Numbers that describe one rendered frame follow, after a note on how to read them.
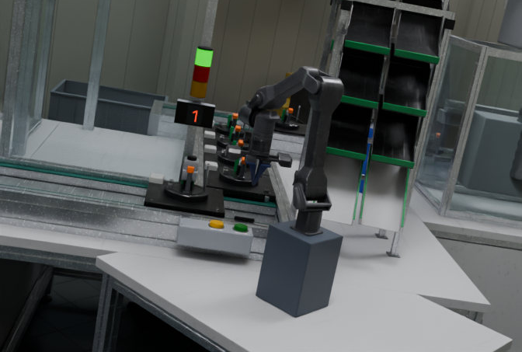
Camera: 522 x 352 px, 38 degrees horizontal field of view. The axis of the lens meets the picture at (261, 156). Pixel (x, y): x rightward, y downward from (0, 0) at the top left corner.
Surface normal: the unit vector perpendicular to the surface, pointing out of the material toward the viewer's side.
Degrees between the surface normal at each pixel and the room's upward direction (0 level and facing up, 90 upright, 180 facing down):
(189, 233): 90
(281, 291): 90
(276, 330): 0
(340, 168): 45
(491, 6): 90
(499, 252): 90
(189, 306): 0
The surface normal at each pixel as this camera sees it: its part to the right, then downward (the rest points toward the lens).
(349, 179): 0.06, -0.52
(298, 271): -0.66, 0.06
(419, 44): 0.12, -0.77
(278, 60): 0.73, 0.29
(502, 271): 0.07, 0.26
